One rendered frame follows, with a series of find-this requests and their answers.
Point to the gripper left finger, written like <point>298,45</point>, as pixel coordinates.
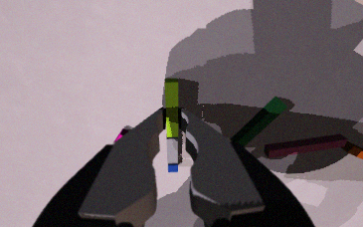
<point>117,185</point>

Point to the magenta rectangular block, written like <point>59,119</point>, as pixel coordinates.
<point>122,133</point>

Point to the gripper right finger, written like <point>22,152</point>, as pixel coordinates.
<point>226,181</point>

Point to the lime green rod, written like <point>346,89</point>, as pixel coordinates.
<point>171,100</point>

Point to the orange rod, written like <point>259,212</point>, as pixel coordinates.
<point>353,149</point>

